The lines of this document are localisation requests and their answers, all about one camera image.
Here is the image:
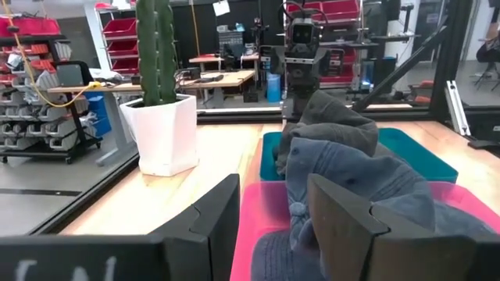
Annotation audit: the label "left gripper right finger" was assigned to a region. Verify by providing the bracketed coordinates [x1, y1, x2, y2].
[306, 173, 477, 281]

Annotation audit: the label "faded blue denim cap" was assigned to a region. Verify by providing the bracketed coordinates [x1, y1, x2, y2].
[284, 136, 438, 258]

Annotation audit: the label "black office chair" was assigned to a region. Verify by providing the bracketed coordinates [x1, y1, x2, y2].
[54, 60, 95, 89]

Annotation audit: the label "wooden desk white legs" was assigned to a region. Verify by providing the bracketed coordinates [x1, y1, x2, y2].
[48, 80, 144, 167]

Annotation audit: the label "black flat bracket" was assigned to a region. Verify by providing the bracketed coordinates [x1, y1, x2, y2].
[466, 136, 500, 151]

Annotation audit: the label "teal translucent plastic bin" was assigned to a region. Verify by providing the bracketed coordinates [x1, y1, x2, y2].
[259, 127, 460, 185]

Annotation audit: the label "pink translucent plastic bin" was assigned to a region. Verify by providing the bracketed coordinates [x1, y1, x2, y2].
[229, 180, 500, 281]

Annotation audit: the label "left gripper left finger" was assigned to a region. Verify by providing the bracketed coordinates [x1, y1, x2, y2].
[151, 173, 241, 281]

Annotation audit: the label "yellow hanging cord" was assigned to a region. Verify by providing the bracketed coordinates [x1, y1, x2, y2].
[0, 0, 103, 109]
[189, 0, 202, 57]

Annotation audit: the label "red-topped table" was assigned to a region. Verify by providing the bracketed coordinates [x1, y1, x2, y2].
[188, 52, 261, 73]

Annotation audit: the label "grey cap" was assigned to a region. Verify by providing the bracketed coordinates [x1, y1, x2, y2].
[275, 89, 395, 177]

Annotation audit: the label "black rolling parts-bin rack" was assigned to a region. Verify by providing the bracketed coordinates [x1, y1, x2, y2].
[0, 15, 104, 165]

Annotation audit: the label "white shelving unit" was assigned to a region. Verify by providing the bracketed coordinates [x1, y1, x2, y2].
[83, 0, 142, 80]

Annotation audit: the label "tall green cactus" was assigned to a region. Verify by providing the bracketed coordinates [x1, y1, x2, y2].
[134, 0, 179, 108]

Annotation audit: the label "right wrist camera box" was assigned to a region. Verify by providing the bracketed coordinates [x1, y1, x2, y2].
[290, 17, 319, 45]

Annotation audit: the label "blue storage bin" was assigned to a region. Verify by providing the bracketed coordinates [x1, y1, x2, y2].
[83, 91, 113, 138]

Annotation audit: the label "black box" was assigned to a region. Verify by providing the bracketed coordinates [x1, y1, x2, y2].
[242, 83, 259, 104]

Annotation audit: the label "silver aluminium extrusion piece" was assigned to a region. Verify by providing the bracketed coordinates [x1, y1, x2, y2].
[444, 80, 473, 138]

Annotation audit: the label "red storage bin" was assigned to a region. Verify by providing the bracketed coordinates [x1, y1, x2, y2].
[286, 0, 323, 20]
[105, 38, 139, 58]
[111, 57, 140, 76]
[102, 17, 138, 38]
[320, 0, 361, 23]
[0, 16, 62, 38]

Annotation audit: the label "black aluminium rig frame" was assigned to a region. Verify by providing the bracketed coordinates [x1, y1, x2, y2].
[30, 0, 500, 235]

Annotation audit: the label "white ceramic plant pot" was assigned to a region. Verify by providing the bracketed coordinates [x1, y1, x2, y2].
[119, 93, 201, 178]

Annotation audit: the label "white paper sheet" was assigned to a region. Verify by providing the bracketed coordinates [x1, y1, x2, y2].
[212, 0, 232, 18]

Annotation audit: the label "black stool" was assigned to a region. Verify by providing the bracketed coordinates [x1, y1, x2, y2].
[472, 58, 500, 93]

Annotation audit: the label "blue trash can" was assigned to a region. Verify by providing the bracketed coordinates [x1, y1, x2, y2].
[266, 73, 283, 104]

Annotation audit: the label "person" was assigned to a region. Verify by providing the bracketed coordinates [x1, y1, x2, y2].
[473, 0, 500, 64]

